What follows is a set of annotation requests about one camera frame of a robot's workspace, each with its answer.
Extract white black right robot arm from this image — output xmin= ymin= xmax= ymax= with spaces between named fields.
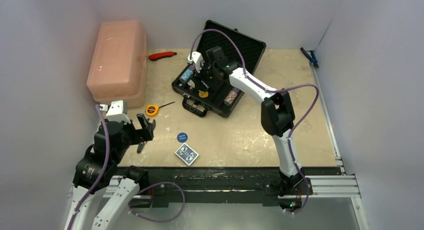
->
xmin=187 ymin=47 xmax=304 ymax=193

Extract yellow big blind button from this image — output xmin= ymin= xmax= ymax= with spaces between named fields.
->
xmin=198 ymin=91 xmax=209 ymax=98

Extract orange blue poker chip roll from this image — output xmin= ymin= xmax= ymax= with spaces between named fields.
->
xmin=223 ymin=90 xmax=238 ymax=106

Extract light blue poker chip roll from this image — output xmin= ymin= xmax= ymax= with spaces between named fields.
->
xmin=179 ymin=68 xmax=194 ymax=84

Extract black poker set case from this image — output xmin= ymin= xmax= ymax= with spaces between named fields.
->
xmin=171 ymin=20 xmax=267 ymax=117

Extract red utility knife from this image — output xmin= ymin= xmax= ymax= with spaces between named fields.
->
xmin=148 ymin=51 xmax=177 ymax=61

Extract pink translucent plastic storage box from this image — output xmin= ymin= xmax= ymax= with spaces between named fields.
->
xmin=86 ymin=20 xmax=148 ymax=107

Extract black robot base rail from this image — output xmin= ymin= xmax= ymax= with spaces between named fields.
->
xmin=109 ymin=166 xmax=342 ymax=208

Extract blue small blind button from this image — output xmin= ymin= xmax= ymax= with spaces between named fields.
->
xmin=177 ymin=132 xmax=188 ymax=143

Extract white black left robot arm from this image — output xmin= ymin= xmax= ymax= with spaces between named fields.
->
xmin=65 ymin=100 xmax=156 ymax=229

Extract blue handled pliers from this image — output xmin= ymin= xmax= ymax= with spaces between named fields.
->
xmin=300 ymin=47 xmax=319 ymax=68

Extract blue Texas Hold'em card box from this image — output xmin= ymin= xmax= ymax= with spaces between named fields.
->
xmin=200 ymin=80 xmax=209 ymax=91

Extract blue backed playing card deck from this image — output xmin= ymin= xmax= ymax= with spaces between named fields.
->
xmin=175 ymin=143 xmax=199 ymax=166

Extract yellow tape measure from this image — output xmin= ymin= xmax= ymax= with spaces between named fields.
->
xmin=145 ymin=101 xmax=175 ymax=117

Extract black grey wire stripper pliers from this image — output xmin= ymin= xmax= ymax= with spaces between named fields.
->
xmin=136 ymin=120 xmax=156 ymax=154

